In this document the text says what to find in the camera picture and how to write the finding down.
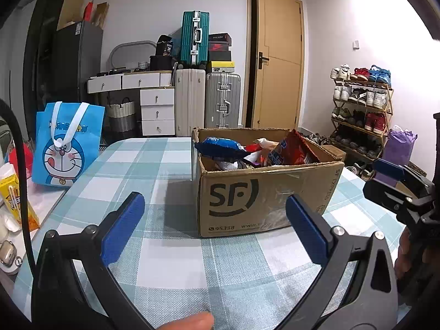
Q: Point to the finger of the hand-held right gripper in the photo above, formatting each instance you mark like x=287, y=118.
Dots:
x=388, y=169
x=388, y=194

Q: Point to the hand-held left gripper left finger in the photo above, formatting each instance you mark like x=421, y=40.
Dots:
x=123, y=223

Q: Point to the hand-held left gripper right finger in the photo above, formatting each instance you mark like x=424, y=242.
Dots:
x=306, y=230

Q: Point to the brown cardboard box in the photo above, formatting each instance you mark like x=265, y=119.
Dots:
x=240, y=192

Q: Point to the person's right hand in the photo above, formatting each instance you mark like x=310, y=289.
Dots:
x=403, y=254

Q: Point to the person's left hand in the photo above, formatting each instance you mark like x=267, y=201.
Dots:
x=189, y=321

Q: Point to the purple bag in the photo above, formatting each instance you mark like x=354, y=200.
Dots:
x=398, y=147

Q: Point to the flat patterned cardboard box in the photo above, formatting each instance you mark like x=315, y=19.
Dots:
x=416, y=170

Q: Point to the small cardboard box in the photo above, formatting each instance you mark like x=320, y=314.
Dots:
x=335, y=152

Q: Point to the wooden shoe rack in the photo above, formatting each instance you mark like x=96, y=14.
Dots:
x=389, y=110

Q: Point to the shoe rack with shoes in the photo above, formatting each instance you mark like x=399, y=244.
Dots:
x=361, y=96

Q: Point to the patterned floor rug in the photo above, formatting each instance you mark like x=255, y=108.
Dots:
x=102, y=147

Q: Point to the dark red crimped snack packet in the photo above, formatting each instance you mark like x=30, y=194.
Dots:
x=295, y=151

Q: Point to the purple and white snack packet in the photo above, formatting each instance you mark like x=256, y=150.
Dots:
x=255, y=158

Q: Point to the blue cartoon tote bag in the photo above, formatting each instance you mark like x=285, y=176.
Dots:
x=65, y=151

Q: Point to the woven laundry basket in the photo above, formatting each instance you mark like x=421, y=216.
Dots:
x=122, y=120

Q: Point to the yellow packet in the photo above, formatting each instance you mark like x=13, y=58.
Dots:
x=13, y=196

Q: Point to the white dresser desk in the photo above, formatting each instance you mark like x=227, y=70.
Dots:
x=156, y=110

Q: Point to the white earbud case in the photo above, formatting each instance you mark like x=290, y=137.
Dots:
x=8, y=257

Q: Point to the blue snack packet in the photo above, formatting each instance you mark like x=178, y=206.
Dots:
x=216, y=146

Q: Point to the white suitcase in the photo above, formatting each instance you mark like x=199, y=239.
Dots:
x=189, y=103

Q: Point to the wooden door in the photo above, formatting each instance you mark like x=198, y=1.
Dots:
x=282, y=58

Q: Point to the silver suitcase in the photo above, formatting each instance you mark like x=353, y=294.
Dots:
x=222, y=99

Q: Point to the small white basket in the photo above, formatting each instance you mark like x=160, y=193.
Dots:
x=143, y=65

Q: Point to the grey refrigerator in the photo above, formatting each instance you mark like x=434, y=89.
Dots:
x=80, y=68

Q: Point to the black storage box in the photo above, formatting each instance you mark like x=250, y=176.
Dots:
x=161, y=62

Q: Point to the black printed bag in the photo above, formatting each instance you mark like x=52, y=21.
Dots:
x=165, y=45

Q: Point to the yellow and black shoe box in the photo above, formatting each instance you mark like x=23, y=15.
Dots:
x=222, y=66

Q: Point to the teal suitcase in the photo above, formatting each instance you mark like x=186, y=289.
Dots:
x=194, y=37

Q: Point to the dark wardrobe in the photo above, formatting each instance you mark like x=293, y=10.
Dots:
x=41, y=41

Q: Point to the red and black shoe box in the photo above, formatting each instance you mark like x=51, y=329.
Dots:
x=218, y=45

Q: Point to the brown paper bag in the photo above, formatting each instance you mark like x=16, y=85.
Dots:
x=101, y=15

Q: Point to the red paper bag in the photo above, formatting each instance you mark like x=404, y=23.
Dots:
x=88, y=12

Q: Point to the flat cardboard sheet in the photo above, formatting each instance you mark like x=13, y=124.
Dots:
x=70, y=1

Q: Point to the white oval frame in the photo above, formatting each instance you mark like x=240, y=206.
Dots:
x=132, y=43

